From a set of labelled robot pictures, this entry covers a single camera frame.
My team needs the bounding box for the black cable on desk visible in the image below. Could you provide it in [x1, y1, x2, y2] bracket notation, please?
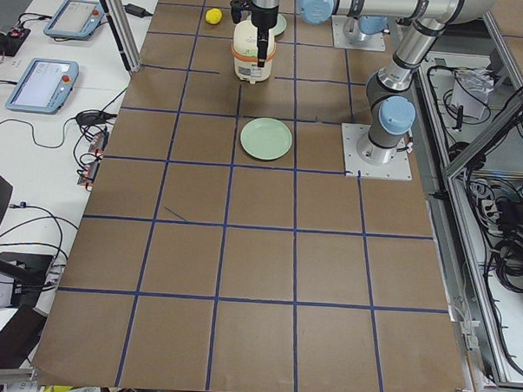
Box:
[0, 80, 128, 153]

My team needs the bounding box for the upper teach pendant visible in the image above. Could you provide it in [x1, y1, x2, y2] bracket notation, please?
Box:
[43, 0, 105, 41]

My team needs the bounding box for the teach pendant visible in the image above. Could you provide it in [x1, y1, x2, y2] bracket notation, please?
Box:
[5, 58, 79, 114]
[43, 0, 105, 41]

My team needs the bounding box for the white rice cooker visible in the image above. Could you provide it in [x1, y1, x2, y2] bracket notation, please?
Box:
[232, 19, 276, 83]

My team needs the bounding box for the green plate near arm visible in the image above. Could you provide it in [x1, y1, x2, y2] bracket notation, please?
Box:
[249, 11, 286, 36]
[240, 118, 292, 160]

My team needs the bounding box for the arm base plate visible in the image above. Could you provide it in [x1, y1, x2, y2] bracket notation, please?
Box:
[342, 123, 413, 181]
[331, 16, 388, 52]

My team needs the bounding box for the aluminium frame post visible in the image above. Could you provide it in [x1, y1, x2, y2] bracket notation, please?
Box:
[99, 0, 141, 73]

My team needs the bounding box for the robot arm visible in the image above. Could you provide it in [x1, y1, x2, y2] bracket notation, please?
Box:
[297, 0, 496, 166]

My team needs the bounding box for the white crumpled paper bag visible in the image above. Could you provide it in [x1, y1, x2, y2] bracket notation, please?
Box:
[449, 68, 494, 120]

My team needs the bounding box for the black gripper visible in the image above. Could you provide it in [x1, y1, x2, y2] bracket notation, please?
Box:
[251, 0, 279, 68]

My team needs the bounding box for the black power adapter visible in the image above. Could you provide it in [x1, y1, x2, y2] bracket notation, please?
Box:
[124, 3, 152, 18]

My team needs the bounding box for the lower teach pendant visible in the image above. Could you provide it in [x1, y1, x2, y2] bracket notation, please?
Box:
[5, 58, 79, 114]

